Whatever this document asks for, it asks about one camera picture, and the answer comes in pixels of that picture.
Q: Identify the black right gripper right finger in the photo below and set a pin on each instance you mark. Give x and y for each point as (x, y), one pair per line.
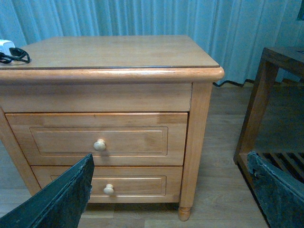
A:
(280, 196)

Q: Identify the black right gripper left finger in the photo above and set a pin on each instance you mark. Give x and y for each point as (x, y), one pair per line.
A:
(58, 205)

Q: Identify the lower round drawer knob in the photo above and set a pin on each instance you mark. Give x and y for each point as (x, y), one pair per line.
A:
(109, 189)

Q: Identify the round drawer knob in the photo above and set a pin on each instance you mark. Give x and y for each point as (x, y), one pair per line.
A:
(109, 189)
(99, 145)

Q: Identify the lower wooden drawer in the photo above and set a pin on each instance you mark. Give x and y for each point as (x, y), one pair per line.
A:
(137, 184)

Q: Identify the wooden drawer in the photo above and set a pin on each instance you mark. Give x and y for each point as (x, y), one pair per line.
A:
(132, 139)
(137, 184)

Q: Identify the upper wooden drawer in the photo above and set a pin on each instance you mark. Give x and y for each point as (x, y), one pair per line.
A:
(132, 139)

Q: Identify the upper round drawer knob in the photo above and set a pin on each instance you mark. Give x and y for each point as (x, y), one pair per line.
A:
(99, 145)

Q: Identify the white charger adapter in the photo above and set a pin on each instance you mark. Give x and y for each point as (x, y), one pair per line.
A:
(5, 46)

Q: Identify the light wooden nightstand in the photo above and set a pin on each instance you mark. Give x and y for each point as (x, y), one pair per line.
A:
(119, 74)

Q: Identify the light teal curtain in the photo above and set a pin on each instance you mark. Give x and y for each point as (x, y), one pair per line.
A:
(232, 32)

